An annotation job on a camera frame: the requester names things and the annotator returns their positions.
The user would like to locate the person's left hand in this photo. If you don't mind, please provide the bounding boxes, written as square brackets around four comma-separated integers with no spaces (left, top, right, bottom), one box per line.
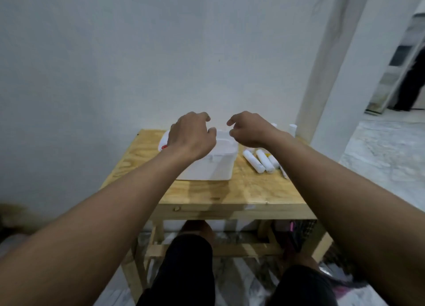
[166,111,217,161]

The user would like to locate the person's right hand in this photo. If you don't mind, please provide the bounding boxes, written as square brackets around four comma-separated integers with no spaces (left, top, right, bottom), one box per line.
[227,111,283,148]

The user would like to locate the white first aid box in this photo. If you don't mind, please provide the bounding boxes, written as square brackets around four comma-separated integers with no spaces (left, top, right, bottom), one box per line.
[158,129,239,181]

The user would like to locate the person's left forearm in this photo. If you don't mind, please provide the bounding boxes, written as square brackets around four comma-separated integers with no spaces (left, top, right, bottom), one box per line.
[0,145,197,306]

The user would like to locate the person's right forearm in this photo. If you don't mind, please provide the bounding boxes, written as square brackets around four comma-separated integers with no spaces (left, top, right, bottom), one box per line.
[265,130,425,306]

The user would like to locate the person's left leg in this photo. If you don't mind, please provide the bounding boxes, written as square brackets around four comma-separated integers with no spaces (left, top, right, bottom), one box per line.
[179,220,215,247]

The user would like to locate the person's black shorts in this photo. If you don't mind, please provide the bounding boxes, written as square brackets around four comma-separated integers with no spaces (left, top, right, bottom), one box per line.
[136,233,339,306]

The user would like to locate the wooden table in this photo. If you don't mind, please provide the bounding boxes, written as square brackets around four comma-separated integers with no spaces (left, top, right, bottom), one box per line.
[99,129,334,306]

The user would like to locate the pink and black basket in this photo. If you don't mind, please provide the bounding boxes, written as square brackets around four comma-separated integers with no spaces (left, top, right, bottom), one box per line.
[275,219,369,300]

